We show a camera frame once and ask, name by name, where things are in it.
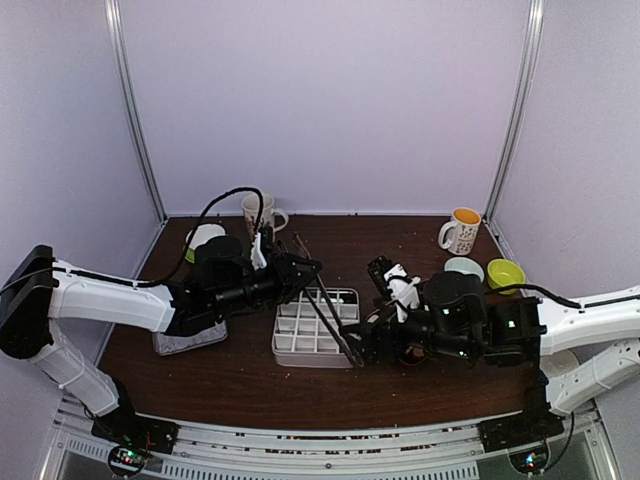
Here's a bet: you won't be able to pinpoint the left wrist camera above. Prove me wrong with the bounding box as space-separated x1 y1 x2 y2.
250 226 274 270

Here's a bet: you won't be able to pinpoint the yellow interior mug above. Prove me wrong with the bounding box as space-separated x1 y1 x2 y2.
438 207 482 256

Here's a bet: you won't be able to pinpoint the metal tongs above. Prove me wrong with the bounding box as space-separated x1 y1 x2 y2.
290 232 364 369

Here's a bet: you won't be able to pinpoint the tall coral print mug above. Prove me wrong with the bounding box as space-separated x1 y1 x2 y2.
241 193 289 241

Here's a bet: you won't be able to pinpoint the white bowl off table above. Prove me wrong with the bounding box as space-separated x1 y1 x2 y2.
540 350 580 378

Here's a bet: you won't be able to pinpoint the white divided tin box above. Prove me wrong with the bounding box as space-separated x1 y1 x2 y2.
271 287 360 369

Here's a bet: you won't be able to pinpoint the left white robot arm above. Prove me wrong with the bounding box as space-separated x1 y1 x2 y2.
1 234 322 444

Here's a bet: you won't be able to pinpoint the lime green bowl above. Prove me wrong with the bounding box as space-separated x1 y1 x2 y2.
487 258 526 295

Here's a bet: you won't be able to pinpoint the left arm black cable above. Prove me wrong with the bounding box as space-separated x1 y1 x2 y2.
132 185 266 289

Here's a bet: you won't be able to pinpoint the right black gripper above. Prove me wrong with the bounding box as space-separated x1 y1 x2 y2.
338 297 478 368

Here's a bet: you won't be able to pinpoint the front metal rail base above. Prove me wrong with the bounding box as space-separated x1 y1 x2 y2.
36 410 621 479

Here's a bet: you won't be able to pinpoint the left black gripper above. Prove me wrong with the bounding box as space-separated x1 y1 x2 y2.
211 251 323 317

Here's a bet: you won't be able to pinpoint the green saucer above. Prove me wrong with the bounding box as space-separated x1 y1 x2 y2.
185 243 195 264

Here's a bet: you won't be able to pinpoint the light blue bowl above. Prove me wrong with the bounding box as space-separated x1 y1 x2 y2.
443 256 485 282

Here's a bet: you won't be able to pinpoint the red chocolate tray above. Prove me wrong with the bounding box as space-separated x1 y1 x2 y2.
367 309 441 368

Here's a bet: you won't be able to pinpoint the bunny print tin lid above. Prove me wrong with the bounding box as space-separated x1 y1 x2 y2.
152 321 228 356

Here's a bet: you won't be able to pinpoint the white bowl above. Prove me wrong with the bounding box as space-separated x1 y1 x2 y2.
185 224 227 250

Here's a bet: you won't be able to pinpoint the right aluminium frame post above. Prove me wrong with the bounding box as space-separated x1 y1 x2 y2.
484 0 545 225

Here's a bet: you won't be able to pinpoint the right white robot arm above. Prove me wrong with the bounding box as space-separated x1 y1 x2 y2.
339 271 639 442

